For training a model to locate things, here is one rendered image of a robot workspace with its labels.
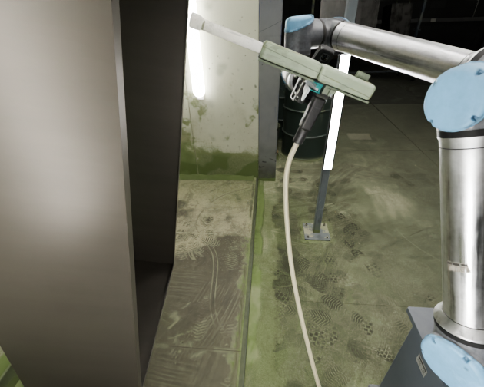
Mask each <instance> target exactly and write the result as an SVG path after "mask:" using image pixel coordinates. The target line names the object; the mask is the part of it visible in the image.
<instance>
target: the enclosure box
mask: <svg viewBox="0 0 484 387"><path fill-rule="evenodd" d="M188 13H189V0H0V346H1V348H2V350H3V352H4V354H5V355H6V357H7V358H8V360H9V362H10V363H11V365H12V367H13V369H14V370H15V372H16V374H17V376H18V377H19V379H20V381H21V382H22V385H23V386H24V387H144V382H145V379H146V375H147V372H148V366H149V363H150V360H151V354H152V351H153V348H154V342H155V339H156V335H157V330H158V327H159V323H160V320H161V314H162V311H163V308H164V302H165V299H166V295H167V290H168V287H169V283H170V280H171V274H172V271H173V268H174V256H175V242H176V229H177V202H178V188H179V174H180V161H181V135H182V121H183V107H184V81H185V67H186V54H187V27H188Z"/></svg>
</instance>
